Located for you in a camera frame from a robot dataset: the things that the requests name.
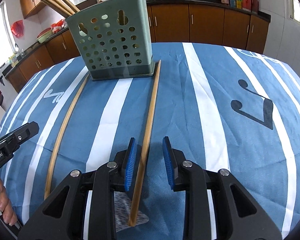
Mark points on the blue white striped tablecloth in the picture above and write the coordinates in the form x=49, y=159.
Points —
x=223, y=107

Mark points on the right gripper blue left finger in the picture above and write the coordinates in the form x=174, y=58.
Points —
x=129, y=163

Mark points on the window left side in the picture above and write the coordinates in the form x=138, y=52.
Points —
x=6, y=39

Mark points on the green perforated utensil holder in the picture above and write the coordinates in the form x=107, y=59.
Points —
x=110, y=50

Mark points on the black countertop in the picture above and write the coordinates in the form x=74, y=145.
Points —
x=190, y=2

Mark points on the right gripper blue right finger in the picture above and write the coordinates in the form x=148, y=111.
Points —
x=169, y=161

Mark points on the green basin with red lid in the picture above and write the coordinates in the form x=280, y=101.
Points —
x=44, y=35

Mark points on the yellow dish soap bottle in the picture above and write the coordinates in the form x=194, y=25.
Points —
x=13, y=60

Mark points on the person left hand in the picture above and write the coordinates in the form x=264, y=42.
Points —
x=9, y=216

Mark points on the lower brown kitchen cabinets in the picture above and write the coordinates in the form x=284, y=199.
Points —
x=165, y=27

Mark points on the red plastic bag on wall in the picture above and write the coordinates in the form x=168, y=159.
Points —
x=17, y=29

